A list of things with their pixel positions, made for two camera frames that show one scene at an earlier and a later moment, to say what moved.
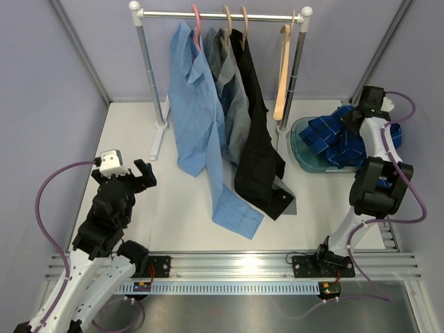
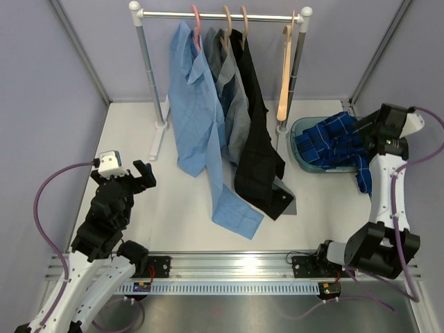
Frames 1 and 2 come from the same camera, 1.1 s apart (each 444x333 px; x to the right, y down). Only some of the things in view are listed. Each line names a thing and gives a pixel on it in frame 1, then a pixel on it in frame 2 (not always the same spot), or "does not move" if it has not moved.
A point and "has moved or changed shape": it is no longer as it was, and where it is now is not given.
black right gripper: [345, 118] to [363, 122]
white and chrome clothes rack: [137, 11] does not move
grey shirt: [223, 60] does not move
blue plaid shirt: [340, 146] has moved or changed shape
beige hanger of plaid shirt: [287, 32] does not move
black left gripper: [145, 170] does not move
